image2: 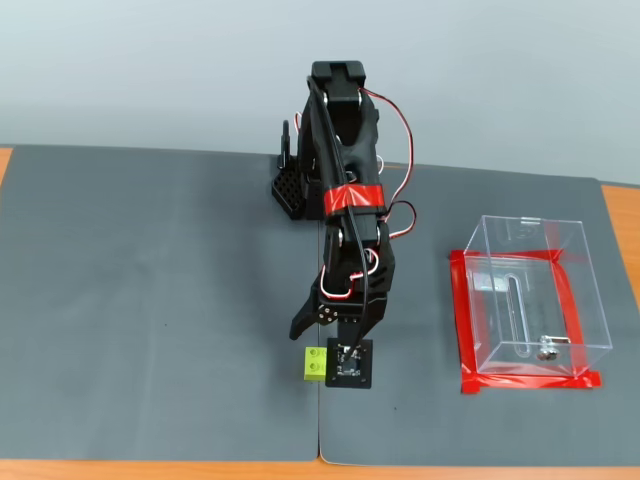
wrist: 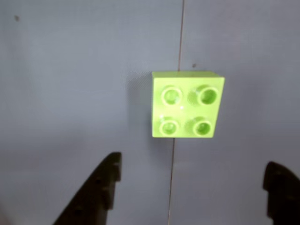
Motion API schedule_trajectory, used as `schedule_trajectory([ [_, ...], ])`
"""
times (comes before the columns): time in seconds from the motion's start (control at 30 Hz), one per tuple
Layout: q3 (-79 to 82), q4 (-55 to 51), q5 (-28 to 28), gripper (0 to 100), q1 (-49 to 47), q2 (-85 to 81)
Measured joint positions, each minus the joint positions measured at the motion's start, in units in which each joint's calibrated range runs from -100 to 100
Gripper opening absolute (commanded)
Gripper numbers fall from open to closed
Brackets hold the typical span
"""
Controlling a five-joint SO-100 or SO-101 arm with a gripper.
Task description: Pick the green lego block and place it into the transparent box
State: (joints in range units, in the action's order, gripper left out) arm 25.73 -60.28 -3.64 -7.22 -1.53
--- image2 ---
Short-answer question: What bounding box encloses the long red white servo wire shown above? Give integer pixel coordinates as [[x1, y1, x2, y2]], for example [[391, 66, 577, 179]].
[[359, 87, 418, 241]]

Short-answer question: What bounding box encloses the transparent acrylic box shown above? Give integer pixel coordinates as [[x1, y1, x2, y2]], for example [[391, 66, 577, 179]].
[[462, 214, 614, 380]]

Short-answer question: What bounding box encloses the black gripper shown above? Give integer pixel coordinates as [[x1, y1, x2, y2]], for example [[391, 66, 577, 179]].
[[289, 279, 389, 343]]

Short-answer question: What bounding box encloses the red tape strip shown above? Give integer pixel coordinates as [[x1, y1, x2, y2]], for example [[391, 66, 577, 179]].
[[459, 370, 603, 396], [551, 252, 590, 379], [448, 249, 482, 384], [449, 248, 586, 265]]

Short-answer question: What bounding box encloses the grey table mat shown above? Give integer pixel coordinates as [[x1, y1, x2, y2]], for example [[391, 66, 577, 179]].
[[0, 144, 321, 462], [317, 159, 640, 469]]

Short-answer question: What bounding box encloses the short red white servo wire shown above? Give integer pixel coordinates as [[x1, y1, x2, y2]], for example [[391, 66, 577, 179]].
[[318, 248, 382, 302]]

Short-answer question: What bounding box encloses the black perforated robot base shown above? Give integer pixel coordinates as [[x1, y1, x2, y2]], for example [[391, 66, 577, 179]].
[[269, 167, 322, 222]]

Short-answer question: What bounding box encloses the green lego block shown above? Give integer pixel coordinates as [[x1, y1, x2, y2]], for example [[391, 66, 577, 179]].
[[303, 345, 329, 384]]

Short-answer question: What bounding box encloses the red tape band on arm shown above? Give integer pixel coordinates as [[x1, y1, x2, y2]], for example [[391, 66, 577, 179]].
[[322, 184, 386, 218]]

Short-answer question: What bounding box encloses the silver metal box lock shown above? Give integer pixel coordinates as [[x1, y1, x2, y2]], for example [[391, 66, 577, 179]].
[[536, 336, 572, 362]]

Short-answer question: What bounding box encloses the black square wrist camera module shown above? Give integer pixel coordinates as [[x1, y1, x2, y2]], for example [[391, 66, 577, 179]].
[[325, 337, 374, 389]]

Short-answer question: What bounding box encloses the black camera cable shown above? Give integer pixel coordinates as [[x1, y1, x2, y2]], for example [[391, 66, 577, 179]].
[[307, 77, 371, 354]]

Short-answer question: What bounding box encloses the black table clamp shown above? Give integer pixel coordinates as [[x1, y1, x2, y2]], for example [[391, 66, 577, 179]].
[[276, 119, 295, 170]]

